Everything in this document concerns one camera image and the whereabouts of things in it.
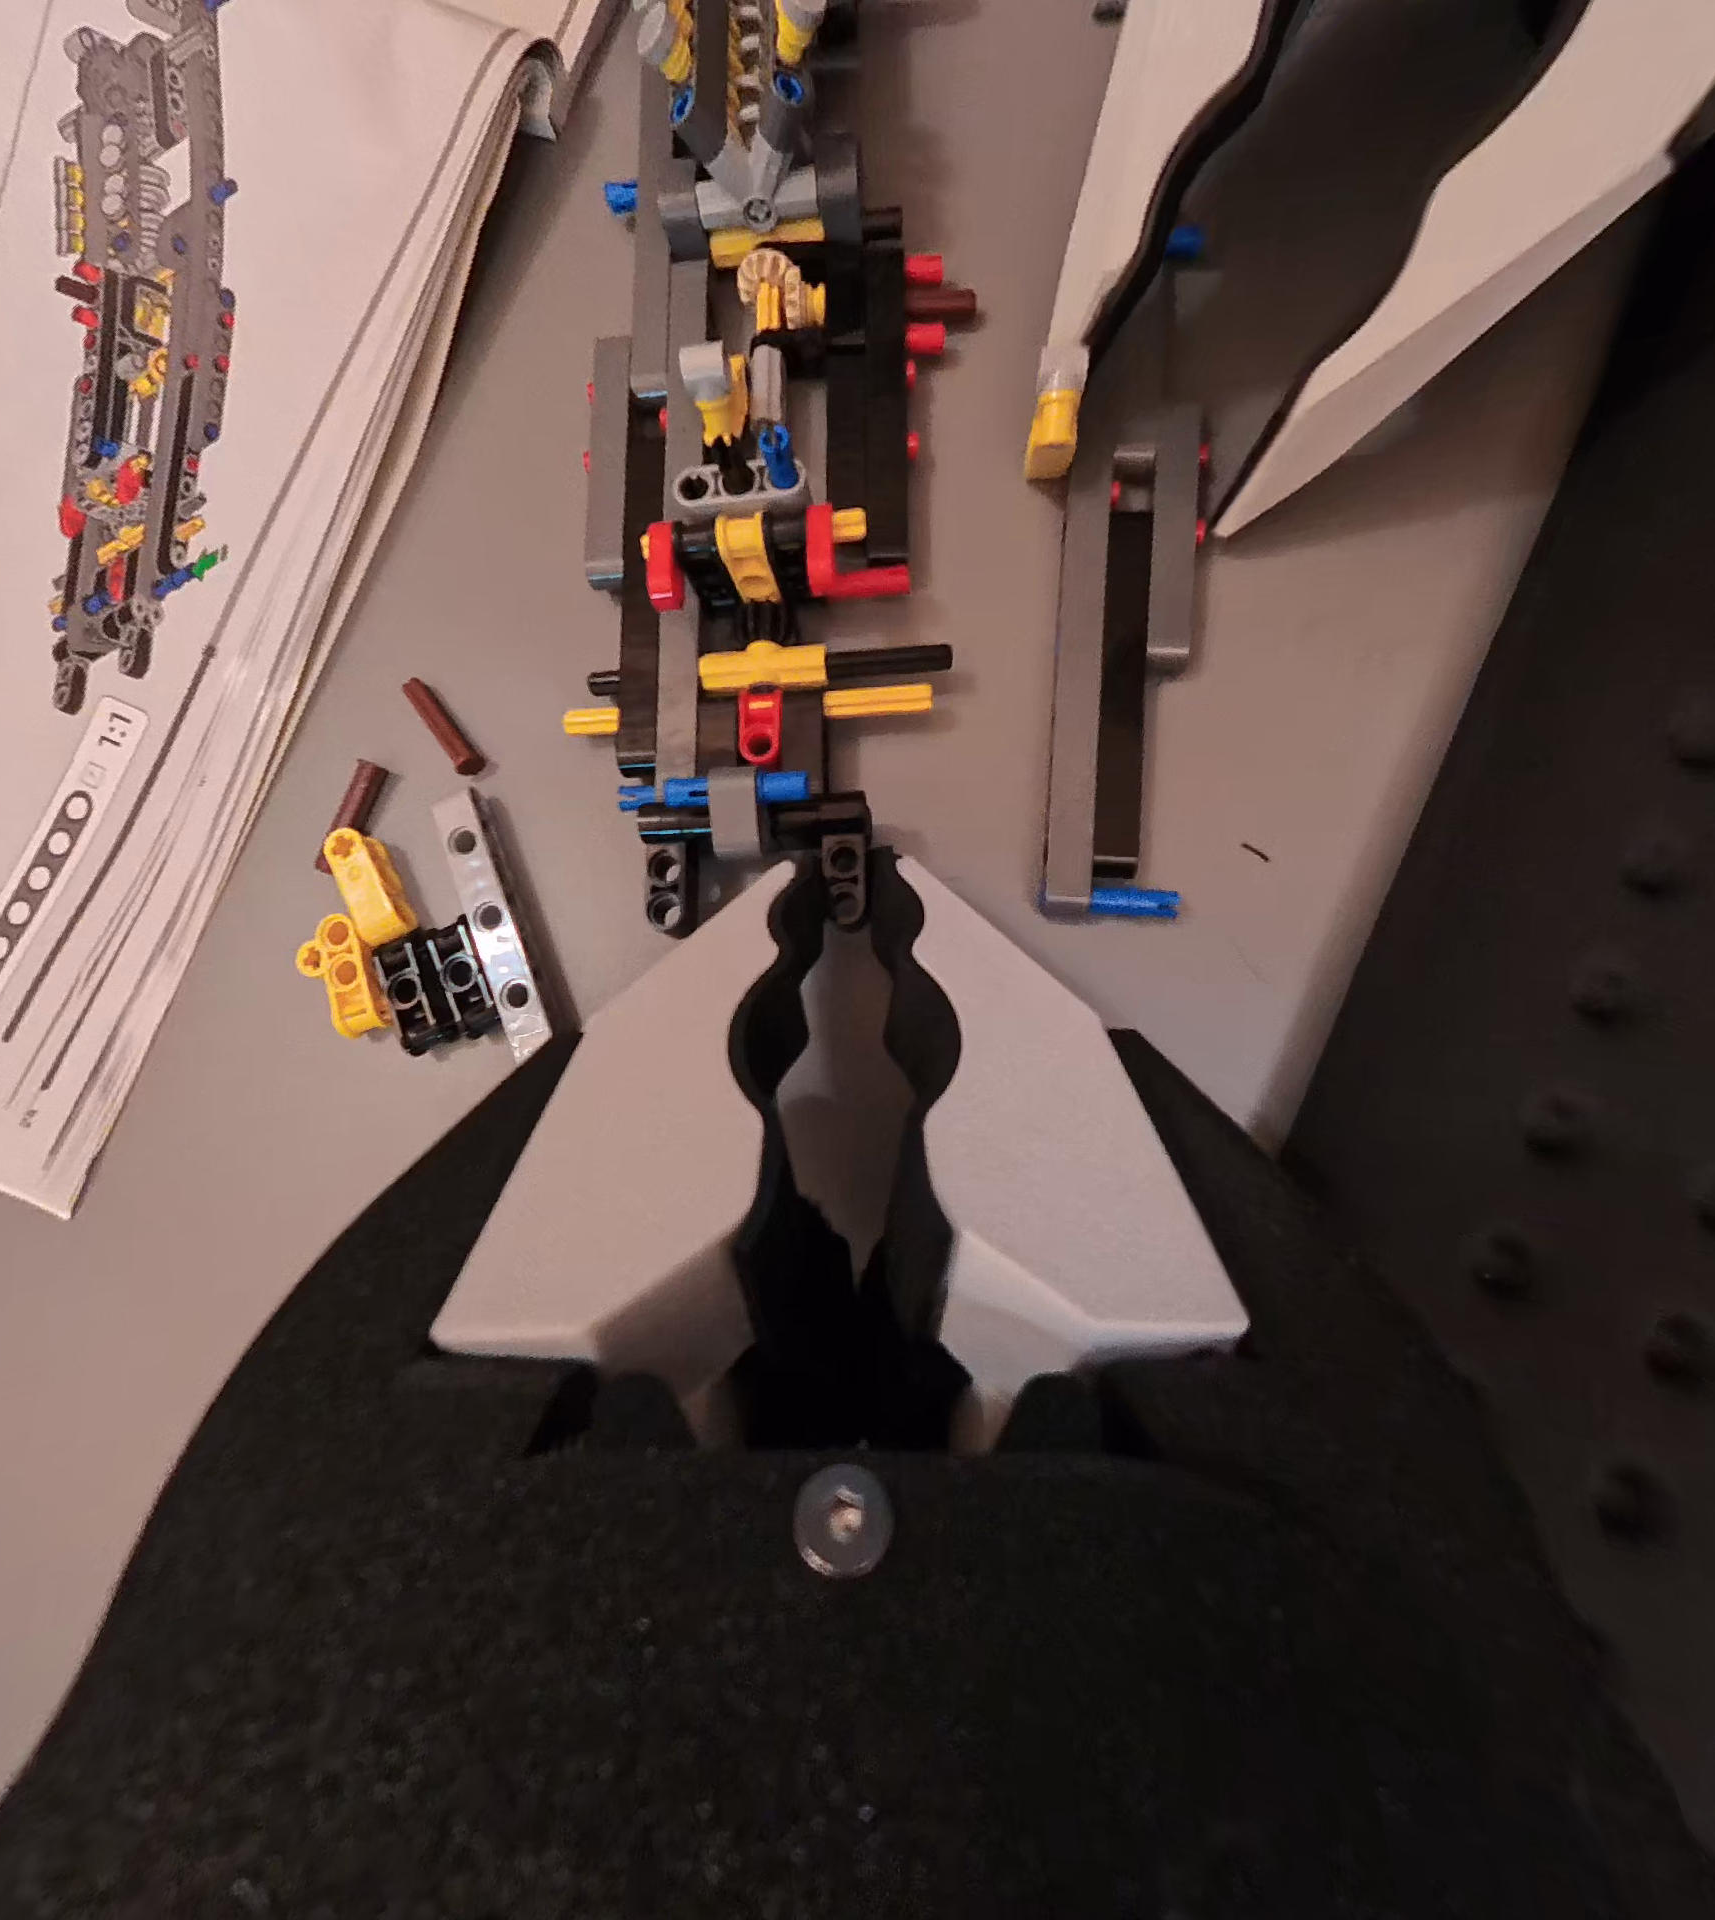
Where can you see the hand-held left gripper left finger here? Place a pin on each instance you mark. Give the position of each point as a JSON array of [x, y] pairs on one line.
[[602, 1201]]

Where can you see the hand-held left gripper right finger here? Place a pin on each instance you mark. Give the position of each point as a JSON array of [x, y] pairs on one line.
[[1082, 1201]]

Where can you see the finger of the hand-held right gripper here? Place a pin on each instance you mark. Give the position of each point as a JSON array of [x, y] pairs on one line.
[[1547, 194], [1157, 105]]

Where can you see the yellow connector with grey pin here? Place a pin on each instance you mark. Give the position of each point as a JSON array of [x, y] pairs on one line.
[[1052, 429]]

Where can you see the long dark grey lego beam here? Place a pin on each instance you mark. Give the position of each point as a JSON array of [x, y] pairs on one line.
[[1074, 675]]

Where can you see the instruction booklet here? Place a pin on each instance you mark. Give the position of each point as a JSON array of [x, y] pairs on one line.
[[46, 524]]

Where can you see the black lego connector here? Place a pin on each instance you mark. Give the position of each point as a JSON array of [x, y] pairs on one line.
[[430, 983]]

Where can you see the white lego beam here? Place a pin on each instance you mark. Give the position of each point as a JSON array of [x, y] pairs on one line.
[[490, 931]]

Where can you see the brown lego axle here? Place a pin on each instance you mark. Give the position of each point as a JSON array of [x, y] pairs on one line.
[[442, 728], [354, 811]]

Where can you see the lego car chassis assembly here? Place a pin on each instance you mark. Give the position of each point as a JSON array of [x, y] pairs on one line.
[[738, 451]]

